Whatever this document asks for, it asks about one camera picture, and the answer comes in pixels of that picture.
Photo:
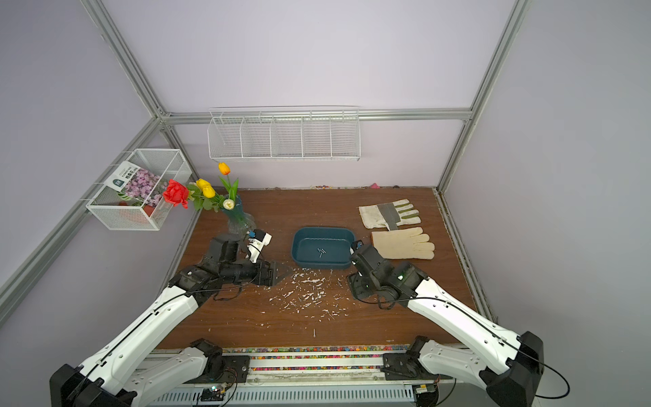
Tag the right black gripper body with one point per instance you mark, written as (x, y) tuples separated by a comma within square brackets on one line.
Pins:
[(360, 287)]

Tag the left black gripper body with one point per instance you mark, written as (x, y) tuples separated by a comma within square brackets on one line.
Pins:
[(261, 279)]

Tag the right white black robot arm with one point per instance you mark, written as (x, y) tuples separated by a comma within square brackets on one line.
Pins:
[(457, 320)]

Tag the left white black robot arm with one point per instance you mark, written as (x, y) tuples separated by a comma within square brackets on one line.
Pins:
[(226, 263)]

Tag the teal plastic storage box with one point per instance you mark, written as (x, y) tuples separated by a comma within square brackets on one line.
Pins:
[(336, 241)]

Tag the glass flower vase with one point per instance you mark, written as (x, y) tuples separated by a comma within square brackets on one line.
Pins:
[(239, 222)]

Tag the cream canvas work glove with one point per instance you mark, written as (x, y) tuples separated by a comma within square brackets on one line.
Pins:
[(411, 243)]

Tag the white grey work glove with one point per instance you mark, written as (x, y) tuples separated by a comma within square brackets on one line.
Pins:
[(390, 215)]

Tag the yellow artificial tulips bunch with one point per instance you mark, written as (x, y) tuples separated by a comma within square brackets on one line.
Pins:
[(205, 197)]

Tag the red artificial rose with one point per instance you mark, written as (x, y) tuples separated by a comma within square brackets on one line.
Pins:
[(176, 194)]

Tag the purple flower packet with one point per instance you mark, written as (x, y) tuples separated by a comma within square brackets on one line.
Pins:
[(135, 185)]

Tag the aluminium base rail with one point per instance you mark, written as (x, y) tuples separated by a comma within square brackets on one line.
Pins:
[(315, 369)]

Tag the white wire wall shelf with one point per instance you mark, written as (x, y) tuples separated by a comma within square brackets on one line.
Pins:
[(294, 133)]

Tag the white wire side basket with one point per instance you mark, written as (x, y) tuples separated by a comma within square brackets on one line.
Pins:
[(169, 164)]

